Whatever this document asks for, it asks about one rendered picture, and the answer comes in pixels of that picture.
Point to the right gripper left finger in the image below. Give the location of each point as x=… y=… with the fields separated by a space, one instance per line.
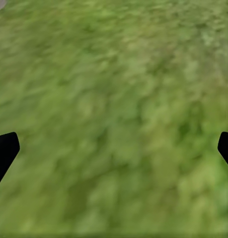
x=9 y=148

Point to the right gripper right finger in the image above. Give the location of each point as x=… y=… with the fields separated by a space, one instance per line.
x=223 y=145

